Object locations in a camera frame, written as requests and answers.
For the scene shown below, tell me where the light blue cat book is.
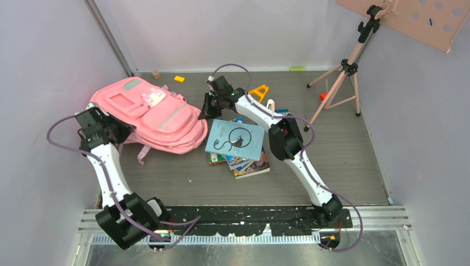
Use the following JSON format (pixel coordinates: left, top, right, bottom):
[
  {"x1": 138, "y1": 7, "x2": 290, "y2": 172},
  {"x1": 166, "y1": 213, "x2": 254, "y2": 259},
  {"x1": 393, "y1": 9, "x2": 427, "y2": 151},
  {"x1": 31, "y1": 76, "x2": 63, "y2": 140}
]
[{"x1": 205, "y1": 120, "x2": 265, "y2": 161}]

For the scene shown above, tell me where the pink student backpack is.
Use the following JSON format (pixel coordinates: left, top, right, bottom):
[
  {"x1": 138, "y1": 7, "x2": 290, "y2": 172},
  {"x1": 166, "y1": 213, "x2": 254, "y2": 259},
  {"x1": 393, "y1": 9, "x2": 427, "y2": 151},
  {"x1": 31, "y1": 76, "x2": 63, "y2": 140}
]
[{"x1": 90, "y1": 77, "x2": 208, "y2": 164}]

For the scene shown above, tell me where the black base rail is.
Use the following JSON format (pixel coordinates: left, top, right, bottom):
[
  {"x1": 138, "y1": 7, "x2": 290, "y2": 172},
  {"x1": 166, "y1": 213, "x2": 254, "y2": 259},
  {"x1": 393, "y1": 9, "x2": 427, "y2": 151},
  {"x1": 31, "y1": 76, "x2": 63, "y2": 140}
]
[{"x1": 150, "y1": 206, "x2": 353, "y2": 249}]

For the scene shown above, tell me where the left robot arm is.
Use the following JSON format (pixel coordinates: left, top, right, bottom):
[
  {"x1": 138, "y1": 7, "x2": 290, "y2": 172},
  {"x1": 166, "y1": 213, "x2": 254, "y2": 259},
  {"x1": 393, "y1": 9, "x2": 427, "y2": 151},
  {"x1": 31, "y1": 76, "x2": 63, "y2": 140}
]
[{"x1": 74, "y1": 105, "x2": 170, "y2": 250}]

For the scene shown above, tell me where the pink tripod music stand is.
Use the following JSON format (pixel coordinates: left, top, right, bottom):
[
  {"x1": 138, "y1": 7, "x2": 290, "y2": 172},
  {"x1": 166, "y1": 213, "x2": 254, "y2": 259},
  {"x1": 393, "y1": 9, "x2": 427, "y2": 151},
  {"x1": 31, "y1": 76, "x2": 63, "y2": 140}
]
[{"x1": 304, "y1": 0, "x2": 469, "y2": 131}]

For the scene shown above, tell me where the yellow spine paperback book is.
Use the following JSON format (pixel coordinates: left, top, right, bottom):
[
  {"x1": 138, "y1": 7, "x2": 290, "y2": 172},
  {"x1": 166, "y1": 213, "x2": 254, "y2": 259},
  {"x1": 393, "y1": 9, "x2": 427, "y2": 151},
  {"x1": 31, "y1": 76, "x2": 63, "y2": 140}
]
[{"x1": 224, "y1": 149, "x2": 265, "y2": 171}]

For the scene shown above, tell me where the white pink stapler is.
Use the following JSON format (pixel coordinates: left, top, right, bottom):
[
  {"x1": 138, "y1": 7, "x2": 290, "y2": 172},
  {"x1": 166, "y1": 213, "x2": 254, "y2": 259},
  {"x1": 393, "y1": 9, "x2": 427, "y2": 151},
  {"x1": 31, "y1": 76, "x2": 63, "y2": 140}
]
[{"x1": 266, "y1": 99, "x2": 275, "y2": 111}]

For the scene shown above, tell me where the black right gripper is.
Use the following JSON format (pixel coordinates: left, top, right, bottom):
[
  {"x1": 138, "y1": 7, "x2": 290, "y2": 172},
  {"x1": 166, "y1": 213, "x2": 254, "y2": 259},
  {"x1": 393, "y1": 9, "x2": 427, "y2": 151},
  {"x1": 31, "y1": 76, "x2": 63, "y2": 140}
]
[{"x1": 198, "y1": 93, "x2": 223, "y2": 122}]

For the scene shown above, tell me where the green cover book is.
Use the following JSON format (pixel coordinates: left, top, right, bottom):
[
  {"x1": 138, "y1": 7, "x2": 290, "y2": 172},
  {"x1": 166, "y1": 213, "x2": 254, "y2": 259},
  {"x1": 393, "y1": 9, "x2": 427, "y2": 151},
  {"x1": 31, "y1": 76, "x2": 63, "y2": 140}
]
[{"x1": 208, "y1": 152, "x2": 226, "y2": 166}]

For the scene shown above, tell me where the small yellow brick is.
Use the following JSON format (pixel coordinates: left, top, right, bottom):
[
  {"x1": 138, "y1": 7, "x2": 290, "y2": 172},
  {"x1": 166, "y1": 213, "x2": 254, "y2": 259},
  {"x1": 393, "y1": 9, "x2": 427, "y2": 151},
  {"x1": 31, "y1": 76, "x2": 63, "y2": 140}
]
[{"x1": 174, "y1": 75, "x2": 186, "y2": 83}]

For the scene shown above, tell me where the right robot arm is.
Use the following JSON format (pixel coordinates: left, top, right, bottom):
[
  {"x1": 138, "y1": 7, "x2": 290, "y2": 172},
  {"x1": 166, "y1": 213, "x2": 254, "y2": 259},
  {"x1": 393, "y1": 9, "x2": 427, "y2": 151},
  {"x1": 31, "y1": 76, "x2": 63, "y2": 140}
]
[{"x1": 200, "y1": 76, "x2": 343, "y2": 228}]

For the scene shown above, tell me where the small wooden block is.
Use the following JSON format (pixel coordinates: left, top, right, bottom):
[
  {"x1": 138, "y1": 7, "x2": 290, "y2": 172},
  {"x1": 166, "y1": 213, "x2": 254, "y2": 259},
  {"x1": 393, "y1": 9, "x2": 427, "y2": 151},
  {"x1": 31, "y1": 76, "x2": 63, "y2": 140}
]
[{"x1": 152, "y1": 71, "x2": 161, "y2": 80}]

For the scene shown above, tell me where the yellow triangle ruler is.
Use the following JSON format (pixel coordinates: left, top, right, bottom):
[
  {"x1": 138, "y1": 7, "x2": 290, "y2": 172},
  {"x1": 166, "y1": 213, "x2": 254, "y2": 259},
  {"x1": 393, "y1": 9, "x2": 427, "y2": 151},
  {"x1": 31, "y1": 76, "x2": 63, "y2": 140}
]
[{"x1": 248, "y1": 84, "x2": 269, "y2": 103}]

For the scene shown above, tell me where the small orange block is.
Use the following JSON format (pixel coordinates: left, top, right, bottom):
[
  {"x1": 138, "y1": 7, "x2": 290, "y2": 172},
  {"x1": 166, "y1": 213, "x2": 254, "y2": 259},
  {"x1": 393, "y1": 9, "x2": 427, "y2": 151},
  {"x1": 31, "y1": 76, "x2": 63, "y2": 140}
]
[{"x1": 319, "y1": 93, "x2": 327, "y2": 101}]

